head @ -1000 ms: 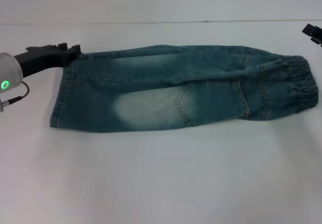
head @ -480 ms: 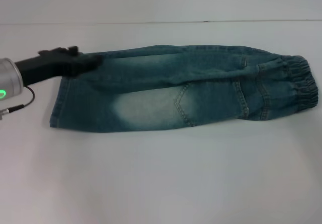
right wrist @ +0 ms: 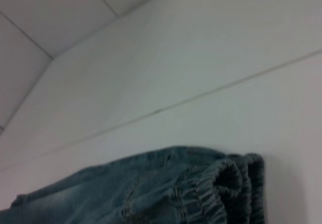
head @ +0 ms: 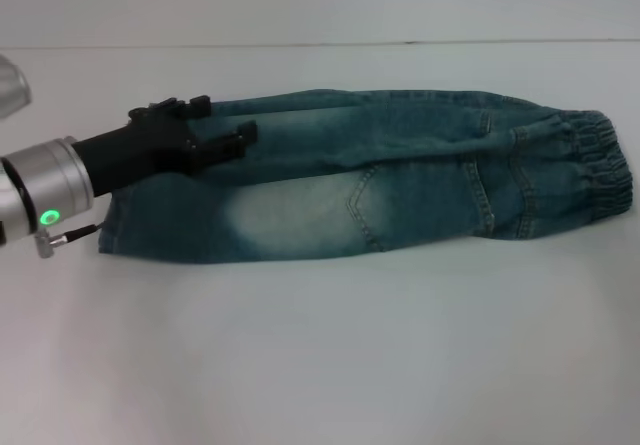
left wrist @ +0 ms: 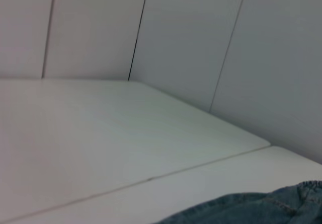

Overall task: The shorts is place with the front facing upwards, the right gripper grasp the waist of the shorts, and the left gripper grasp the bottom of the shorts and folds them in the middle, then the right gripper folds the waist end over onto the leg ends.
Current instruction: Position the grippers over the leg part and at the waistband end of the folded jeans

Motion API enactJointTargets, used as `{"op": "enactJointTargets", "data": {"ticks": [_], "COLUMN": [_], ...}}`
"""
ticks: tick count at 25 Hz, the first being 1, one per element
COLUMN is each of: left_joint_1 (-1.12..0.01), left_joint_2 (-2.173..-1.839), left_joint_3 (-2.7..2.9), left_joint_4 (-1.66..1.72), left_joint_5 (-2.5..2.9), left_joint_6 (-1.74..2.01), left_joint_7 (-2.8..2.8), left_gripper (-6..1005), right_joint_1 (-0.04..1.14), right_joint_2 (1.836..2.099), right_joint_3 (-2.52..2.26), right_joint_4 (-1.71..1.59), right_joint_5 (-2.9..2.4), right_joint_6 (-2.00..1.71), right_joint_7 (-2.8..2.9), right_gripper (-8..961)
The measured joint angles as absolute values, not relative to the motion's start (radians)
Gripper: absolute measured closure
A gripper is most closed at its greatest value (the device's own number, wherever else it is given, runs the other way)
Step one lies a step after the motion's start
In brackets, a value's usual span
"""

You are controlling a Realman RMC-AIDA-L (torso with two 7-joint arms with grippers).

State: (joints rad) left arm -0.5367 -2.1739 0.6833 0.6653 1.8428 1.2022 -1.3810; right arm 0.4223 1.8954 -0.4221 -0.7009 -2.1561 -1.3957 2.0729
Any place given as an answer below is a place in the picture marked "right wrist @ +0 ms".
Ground blue washed denim shorts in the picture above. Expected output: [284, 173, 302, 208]
[0, 145, 266, 224]

